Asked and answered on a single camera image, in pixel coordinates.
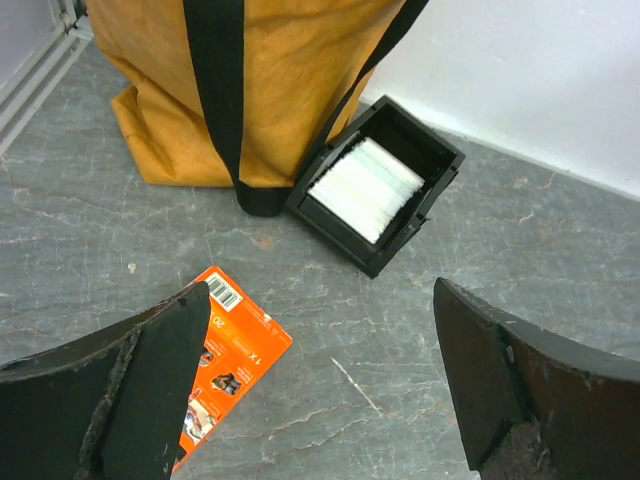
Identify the black card box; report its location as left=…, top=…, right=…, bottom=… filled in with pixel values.
left=287, top=96, right=465, bottom=278

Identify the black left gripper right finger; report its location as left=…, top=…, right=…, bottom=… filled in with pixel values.
left=433, top=278, right=639, bottom=479

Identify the orange product box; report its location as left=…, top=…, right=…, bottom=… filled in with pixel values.
left=173, top=266, right=293, bottom=470

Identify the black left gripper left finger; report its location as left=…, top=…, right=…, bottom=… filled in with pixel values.
left=1, top=281, right=211, bottom=479

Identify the mustard yellow tote bag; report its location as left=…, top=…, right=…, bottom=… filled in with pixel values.
left=87, top=1, right=425, bottom=217

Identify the stack of white cards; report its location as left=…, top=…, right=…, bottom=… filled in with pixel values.
left=309, top=137, right=424, bottom=244

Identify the aluminium frame rail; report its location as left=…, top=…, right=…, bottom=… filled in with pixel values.
left=1, top=0, right=93, bottom=152

